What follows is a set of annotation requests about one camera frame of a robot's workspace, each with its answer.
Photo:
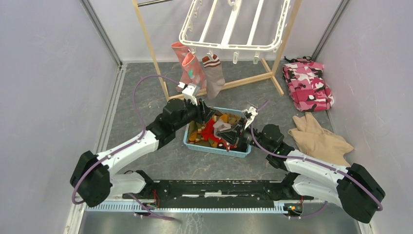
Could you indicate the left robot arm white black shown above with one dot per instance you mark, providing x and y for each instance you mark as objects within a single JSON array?
[{"x": 96, "y": 176}]

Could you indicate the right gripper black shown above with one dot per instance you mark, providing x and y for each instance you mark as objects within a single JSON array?
[{"x": 230, "y": 135}]

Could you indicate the red sock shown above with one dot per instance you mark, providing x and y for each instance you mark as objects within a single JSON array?
[{"x": 214, "y": 141}]

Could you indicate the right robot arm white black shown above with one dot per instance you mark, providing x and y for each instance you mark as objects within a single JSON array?
[{"x": 352, "y": 188}]

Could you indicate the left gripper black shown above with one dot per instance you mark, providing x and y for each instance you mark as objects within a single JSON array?
[{"x": 203, "y": 112}]

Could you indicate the pink camouflage bag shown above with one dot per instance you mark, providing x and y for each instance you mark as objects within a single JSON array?
[{"x": 307, "y": 88}]

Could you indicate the beige cloth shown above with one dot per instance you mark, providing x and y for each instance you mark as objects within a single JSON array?
[{"x": 318, "y": 142}]

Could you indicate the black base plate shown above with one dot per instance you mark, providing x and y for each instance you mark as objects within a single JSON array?
[{"x": 219, "y": 193}]

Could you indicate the grey brown striped sock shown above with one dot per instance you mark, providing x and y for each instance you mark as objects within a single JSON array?
[{"x": 214, "y": 76}]

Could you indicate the black metal rod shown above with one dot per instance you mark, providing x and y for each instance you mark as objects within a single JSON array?
[{"x": 152, "y": 2}]

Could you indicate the toothed cable rail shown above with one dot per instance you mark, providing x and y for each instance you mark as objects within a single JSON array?
[{"x": 133, "y": 206}]

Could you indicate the olive yellow sock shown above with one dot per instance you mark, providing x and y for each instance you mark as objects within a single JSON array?
[{"x": 194, "y": 129}]

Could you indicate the pink sock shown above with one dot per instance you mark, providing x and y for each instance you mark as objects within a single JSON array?
[
  {"x": 181, "y": 52},
  {"x": 194, "y": 70}
]

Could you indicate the white clip hanger frame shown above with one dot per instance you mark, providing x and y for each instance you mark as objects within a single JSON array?
[{"x": 234, "y": 9}]

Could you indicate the blue plastic basket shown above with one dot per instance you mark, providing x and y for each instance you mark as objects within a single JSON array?
[{"x": 240, "y": 151}]

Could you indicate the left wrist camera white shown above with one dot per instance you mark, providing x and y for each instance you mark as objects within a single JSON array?
[{"x": 189, "y": 92}]

